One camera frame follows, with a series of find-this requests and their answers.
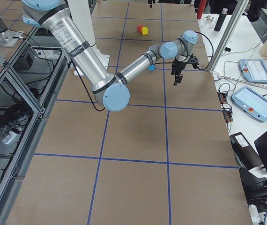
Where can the black box device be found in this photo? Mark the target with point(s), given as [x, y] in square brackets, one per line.
[244, 151]

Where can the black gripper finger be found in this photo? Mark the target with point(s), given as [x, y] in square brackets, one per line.
[150, 3]
[177, 79]

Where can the red block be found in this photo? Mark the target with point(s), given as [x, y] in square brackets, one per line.
[139, 27]

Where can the upper teach pendant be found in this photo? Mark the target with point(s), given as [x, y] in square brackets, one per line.
[254, 71]

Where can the white power strip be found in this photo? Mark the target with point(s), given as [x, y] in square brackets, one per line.
[9, 137]

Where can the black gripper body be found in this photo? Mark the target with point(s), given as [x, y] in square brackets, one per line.
[178, 65]

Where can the blue block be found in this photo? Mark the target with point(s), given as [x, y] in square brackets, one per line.
[151, 67]

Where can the black bottle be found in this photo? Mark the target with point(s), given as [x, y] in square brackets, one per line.
[220, 19]

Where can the teach pendant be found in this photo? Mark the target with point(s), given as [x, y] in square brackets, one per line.
[251, 103]
[254, 71]

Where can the red cylinder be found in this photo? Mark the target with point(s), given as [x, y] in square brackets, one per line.
[201, 8]

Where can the lower teach pendant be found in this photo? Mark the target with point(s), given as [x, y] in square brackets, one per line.
[251, 103]

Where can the brown paper table cover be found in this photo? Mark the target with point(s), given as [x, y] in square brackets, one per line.
[166, 159]

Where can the aluminium frame post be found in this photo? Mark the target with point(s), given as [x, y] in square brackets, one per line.
[235, 17]

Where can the yellow block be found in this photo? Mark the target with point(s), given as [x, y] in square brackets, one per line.
[144, 30]

